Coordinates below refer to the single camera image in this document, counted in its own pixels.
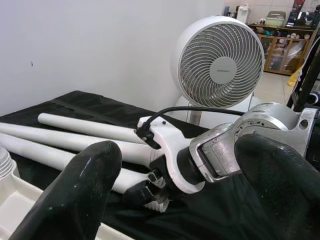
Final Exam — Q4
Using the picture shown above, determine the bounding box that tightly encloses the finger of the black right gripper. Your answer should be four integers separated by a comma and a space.
124, 180, 157, 209

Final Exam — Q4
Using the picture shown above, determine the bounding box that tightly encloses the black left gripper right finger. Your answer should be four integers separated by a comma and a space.
234, 136, 320, 240

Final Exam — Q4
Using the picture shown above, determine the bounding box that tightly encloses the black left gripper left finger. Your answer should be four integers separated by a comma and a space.
9, 140, 123, 240

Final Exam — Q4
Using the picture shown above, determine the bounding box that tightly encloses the white plastic table leg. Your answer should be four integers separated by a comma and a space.
37, 112, 141, 145
0, 133, 171, 213
0, 123, 153, 161

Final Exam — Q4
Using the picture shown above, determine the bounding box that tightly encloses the white plastic children table top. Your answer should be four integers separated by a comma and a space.
0, 144, 141, 240

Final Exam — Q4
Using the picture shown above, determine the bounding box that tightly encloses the black slanted pole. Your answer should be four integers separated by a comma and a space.
286, 37, 320, 113

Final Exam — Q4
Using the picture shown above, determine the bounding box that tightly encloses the yellow object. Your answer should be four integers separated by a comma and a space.
287, 66, 305, 87

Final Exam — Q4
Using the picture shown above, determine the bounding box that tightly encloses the wooden glass door cabinet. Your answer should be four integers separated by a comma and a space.
247, 22, 318, 76

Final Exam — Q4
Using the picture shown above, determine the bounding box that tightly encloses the grey storage basket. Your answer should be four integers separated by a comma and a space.
264, 11, 286, 26

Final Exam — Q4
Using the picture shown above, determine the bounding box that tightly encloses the white kettle appliance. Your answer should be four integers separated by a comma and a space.
236, 3, 251, 23

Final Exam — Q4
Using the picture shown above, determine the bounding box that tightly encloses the white round pedestal fan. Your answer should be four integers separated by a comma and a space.
171, 14, 266, 126

